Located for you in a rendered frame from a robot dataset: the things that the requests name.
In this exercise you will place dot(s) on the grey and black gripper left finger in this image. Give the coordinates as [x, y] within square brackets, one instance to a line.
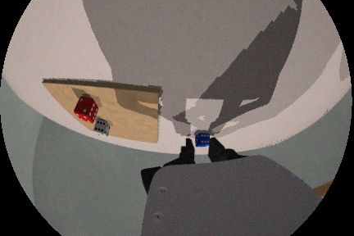
[185, 157]

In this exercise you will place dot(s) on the white die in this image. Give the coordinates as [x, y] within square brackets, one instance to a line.
[101, 128]

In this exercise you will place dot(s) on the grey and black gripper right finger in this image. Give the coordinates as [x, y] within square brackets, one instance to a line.
[217, 152]

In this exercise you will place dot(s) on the blue die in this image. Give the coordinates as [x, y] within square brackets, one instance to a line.
[202, 140]

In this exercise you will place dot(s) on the tan square mat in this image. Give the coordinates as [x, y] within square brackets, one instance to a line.
[131, 111]

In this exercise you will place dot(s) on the red die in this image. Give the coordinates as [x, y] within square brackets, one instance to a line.
[86, 109]

